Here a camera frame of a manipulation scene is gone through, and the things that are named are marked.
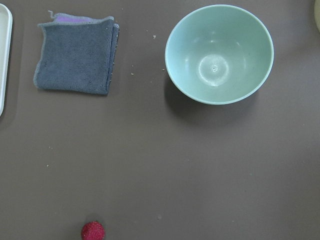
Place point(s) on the mint green bowl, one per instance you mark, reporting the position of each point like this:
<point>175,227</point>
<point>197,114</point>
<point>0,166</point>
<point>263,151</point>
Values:
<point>219,54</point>

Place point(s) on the wooden cup tree stand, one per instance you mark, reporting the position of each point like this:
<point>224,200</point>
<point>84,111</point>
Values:
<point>316,11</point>

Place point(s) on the cream rectangular tray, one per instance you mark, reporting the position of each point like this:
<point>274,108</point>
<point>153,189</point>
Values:
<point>6,23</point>

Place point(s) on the red strawberry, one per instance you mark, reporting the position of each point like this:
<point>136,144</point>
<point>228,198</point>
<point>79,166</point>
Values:
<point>93,230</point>

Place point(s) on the grey folded cloth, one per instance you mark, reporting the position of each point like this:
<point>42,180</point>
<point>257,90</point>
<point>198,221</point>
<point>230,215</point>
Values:
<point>77,54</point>

